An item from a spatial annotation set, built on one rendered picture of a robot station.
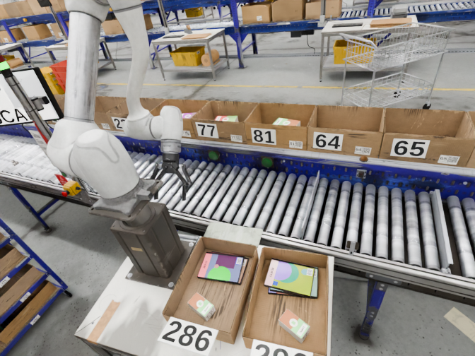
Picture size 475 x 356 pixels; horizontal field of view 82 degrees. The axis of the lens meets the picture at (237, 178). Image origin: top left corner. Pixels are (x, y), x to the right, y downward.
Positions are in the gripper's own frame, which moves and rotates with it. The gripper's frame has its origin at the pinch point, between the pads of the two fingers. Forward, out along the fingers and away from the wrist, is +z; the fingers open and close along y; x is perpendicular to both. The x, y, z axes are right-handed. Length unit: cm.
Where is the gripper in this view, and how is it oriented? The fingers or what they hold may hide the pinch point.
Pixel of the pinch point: (169, 197)
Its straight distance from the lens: 129.3
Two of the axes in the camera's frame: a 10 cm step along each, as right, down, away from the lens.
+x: 1.8, 0.0, 9.8
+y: 9.8, 0.2, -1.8
